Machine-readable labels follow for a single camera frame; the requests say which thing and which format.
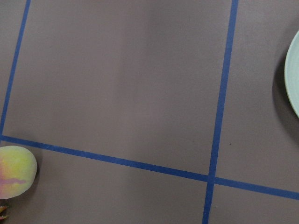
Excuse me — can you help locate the light green plate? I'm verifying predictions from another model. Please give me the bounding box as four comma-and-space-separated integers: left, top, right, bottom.
284, 31, 299, 117

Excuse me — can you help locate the peach fruit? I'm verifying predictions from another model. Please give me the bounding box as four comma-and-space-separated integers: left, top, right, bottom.
0, 146, 37, 199

